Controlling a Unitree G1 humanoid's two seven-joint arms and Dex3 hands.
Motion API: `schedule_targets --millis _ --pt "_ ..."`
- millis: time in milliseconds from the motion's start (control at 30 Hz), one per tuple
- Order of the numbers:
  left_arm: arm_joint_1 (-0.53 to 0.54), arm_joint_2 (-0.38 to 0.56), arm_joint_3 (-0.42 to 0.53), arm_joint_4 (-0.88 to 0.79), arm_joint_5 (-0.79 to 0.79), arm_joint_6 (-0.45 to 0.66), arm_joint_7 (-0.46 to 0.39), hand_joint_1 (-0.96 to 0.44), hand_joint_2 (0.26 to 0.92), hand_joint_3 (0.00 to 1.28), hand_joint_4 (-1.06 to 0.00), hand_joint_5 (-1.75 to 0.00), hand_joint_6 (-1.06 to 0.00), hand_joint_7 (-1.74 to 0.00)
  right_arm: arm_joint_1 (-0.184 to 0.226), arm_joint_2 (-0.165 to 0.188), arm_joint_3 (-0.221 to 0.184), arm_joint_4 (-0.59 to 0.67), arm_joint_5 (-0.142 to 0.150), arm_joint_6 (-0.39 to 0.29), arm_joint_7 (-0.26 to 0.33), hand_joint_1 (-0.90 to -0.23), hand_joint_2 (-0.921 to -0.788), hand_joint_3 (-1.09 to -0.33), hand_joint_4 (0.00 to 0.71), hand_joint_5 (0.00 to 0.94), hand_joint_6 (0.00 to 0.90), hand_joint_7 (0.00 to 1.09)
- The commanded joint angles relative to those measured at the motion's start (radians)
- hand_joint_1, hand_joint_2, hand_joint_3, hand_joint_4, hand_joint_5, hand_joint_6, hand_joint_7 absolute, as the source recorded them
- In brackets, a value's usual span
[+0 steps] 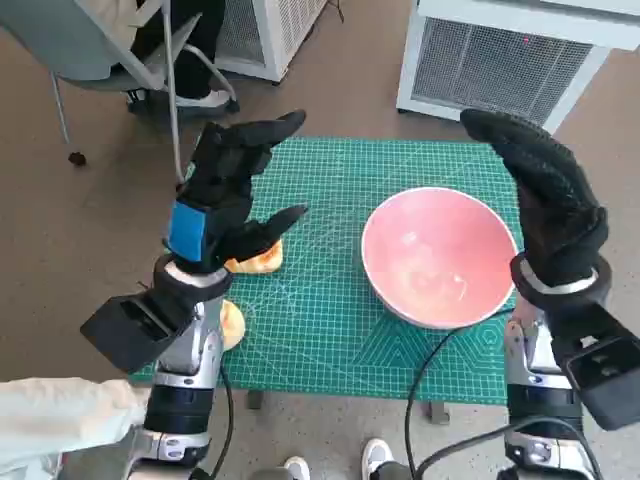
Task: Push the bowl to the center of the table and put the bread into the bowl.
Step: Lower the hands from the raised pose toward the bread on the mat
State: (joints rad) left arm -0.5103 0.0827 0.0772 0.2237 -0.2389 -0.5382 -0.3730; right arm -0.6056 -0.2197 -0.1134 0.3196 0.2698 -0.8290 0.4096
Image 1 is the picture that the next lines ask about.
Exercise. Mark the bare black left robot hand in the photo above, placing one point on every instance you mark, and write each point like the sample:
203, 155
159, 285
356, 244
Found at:
225, 165

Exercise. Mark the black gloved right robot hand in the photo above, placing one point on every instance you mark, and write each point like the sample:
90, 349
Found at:
550, 200

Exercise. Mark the long orange toy bread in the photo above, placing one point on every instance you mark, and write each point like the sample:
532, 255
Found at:
265, 260

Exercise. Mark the pink bowl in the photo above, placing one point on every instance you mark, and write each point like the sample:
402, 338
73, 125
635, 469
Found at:
440, 250

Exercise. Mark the round toy bread bun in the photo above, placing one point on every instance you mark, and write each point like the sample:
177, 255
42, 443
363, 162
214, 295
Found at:
234, 325

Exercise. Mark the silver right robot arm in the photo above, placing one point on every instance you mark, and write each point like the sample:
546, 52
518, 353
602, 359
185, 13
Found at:
525, 360

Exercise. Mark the green cutting mat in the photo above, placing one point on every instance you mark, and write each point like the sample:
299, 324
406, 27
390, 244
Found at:
320, 200

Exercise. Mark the seated person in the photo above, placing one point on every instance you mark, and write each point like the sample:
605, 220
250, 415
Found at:
195, 60

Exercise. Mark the wide white mesh cabinet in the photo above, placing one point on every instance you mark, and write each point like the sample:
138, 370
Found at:
500, 65

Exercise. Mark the narrow white mesh cabinet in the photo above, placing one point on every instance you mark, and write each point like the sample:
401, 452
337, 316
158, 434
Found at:
285, 30

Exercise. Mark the grey chair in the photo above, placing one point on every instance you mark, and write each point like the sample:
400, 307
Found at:
60, 45

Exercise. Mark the person with white shoes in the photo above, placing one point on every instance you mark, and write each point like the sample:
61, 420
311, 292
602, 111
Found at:
375, 455

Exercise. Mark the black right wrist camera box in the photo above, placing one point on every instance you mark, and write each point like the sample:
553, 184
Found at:
605, 380

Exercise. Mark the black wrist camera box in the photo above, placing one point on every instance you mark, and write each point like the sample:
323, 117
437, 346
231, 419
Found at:
125, 330
605, 380

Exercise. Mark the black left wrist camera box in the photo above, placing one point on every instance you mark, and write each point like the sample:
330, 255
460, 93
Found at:
125, 330

